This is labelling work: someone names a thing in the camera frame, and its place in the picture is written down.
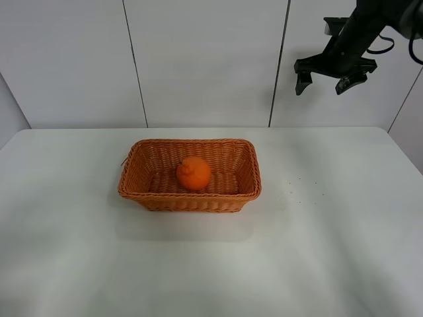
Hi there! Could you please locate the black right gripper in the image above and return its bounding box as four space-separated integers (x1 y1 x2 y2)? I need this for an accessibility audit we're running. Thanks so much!
294 7 377 96

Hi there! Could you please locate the orange with stem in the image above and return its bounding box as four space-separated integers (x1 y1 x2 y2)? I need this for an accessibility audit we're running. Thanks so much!
176 157 212 191

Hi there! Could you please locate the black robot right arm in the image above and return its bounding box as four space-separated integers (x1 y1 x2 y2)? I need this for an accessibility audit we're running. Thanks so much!
294 0 422 96

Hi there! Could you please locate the orange wicker basket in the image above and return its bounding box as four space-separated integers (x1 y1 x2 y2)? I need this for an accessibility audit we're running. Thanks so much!
118 139 262 213

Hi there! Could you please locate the black cable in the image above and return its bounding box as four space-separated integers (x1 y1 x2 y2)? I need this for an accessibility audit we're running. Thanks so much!
365 31 423 65

